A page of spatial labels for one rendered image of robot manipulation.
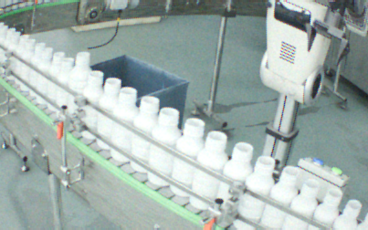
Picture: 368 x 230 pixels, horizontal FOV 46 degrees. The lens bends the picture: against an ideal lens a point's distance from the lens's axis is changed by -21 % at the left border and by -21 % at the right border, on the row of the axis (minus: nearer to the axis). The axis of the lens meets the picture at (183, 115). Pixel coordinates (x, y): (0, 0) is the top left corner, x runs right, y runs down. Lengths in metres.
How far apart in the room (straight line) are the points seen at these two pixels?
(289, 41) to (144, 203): 0.75
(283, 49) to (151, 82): 0.53
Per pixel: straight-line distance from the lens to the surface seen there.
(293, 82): 1.65
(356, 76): 4.91
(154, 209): 1.12
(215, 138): 1.02
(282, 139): 1.76
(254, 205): 0.98
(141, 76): 1.92
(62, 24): 2.73
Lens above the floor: 1.63
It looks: 26 degrees down
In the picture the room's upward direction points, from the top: 9 degrees clockwise
